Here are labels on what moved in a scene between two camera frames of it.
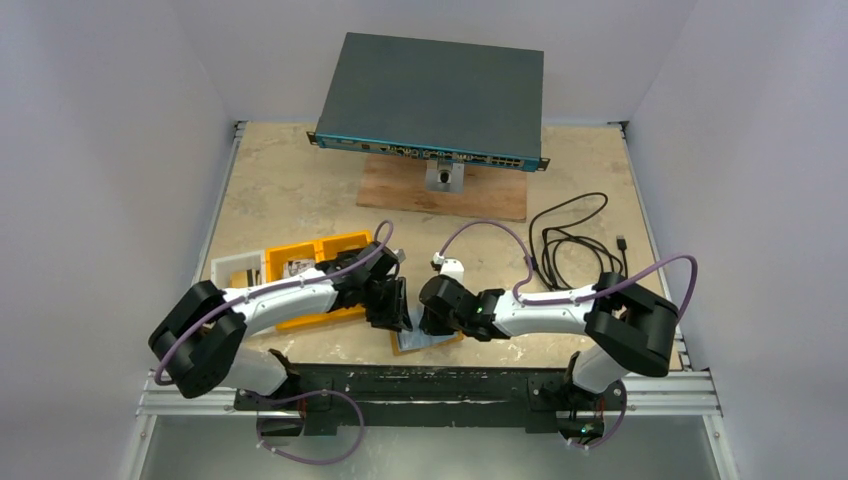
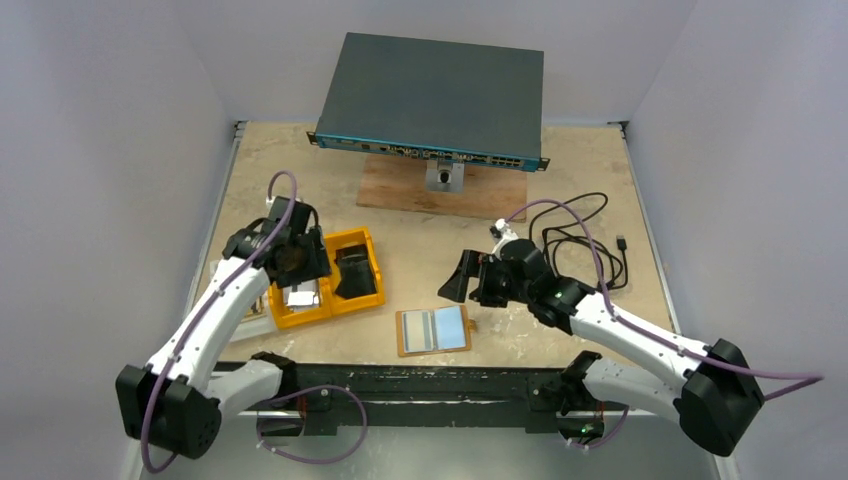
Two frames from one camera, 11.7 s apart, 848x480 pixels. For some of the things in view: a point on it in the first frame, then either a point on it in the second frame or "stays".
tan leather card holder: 416,340 stays
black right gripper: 431,318 -> 481,279
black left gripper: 394,316 -> 317,264
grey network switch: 461,103 stays
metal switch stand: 448,177 stays
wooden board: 399,183 stays
